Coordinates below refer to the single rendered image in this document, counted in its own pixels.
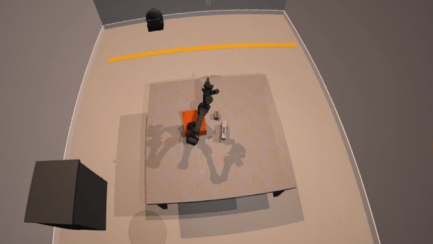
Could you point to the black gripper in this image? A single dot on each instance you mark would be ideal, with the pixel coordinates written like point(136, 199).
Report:
point(208, 88)

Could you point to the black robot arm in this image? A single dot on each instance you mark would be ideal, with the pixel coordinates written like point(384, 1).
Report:
point(203, 109)

